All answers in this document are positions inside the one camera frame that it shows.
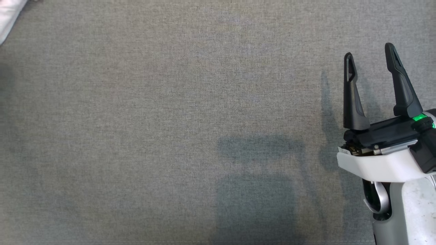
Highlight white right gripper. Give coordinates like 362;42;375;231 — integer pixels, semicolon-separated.
337;42;436;182

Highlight red shirt white sleeves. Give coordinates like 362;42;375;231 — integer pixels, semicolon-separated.
0;0;28;45

